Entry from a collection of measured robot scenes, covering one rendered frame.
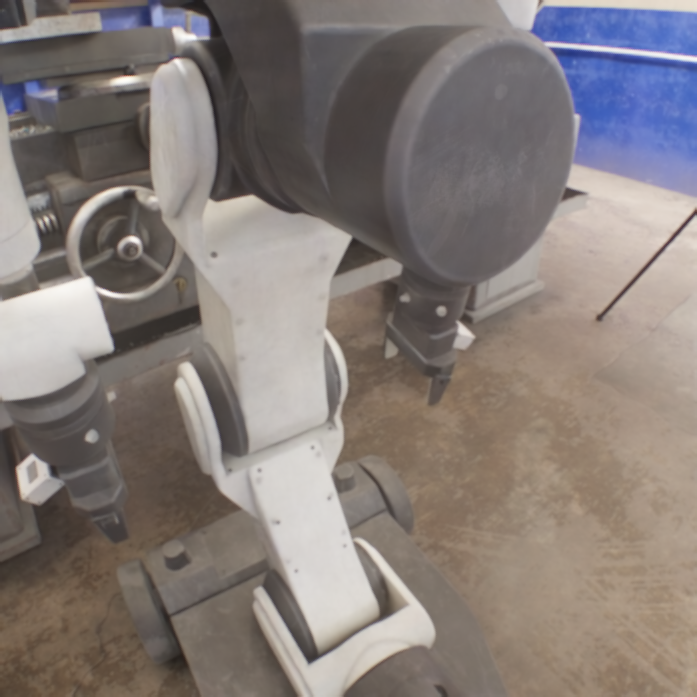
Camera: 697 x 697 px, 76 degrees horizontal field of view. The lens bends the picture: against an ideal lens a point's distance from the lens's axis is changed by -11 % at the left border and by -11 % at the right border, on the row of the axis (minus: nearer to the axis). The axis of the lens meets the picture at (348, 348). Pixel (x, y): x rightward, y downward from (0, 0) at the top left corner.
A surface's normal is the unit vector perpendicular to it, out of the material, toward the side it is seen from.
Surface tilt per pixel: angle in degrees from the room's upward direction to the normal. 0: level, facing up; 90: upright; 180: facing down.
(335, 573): 47
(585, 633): 0
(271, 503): 60
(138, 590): 12
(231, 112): 83
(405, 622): 0
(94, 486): 101
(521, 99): 90
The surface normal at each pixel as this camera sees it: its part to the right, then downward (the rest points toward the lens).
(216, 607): -0.01, -0.83
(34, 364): 0.52, 0.62
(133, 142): 0.61, 0.43
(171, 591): 0.36, -0.25
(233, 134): -0.22, 0.58
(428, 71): -0.04, 0.07
